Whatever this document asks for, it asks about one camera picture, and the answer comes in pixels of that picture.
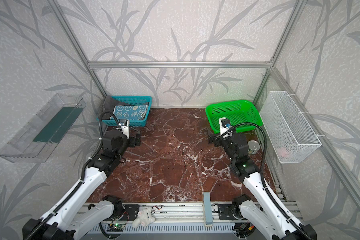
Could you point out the grey blue sponge block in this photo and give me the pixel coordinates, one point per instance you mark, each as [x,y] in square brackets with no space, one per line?
[207,209]

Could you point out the white wire mesh basket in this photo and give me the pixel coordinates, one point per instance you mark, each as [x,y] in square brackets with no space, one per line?
[287,127]

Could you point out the metal tin can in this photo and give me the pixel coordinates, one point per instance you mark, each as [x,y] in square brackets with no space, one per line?
[254,147]

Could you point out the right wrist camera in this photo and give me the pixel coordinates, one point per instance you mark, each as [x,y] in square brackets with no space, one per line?
[225,128]

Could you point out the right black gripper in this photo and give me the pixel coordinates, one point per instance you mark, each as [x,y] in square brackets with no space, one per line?
[215,139]

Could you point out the pink item in wire basket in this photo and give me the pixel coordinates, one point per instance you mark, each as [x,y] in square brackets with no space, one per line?
[283,153]

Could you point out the teal plastic basket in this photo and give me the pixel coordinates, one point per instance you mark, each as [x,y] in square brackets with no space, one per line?
[130,99]

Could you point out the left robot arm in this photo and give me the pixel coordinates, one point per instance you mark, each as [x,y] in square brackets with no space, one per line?
[60,222]

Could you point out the green lit circuit board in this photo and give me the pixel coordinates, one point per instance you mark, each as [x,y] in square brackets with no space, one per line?
[116,227]

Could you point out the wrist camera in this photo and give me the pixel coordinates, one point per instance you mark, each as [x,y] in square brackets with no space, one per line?
[225,128]
[123,126]

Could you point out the teal patterned towel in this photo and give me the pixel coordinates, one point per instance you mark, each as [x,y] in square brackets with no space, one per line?
[132,113]

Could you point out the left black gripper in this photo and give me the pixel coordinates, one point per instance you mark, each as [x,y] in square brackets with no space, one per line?
[135,139]

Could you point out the grey towel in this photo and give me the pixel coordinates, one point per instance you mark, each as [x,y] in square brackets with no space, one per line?
[109,104]

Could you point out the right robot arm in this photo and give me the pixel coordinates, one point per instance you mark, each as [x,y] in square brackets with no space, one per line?
[269,215]

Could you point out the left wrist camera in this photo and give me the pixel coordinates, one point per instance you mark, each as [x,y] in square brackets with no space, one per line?
[123,126]

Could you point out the white plush toy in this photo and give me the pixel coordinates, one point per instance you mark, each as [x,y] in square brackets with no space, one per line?
[144,218]

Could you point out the clear plastic wall bin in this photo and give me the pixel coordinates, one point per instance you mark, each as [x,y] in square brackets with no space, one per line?
[36,141]

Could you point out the green plastic basket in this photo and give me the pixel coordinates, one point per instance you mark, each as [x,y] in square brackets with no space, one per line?
[239,111]

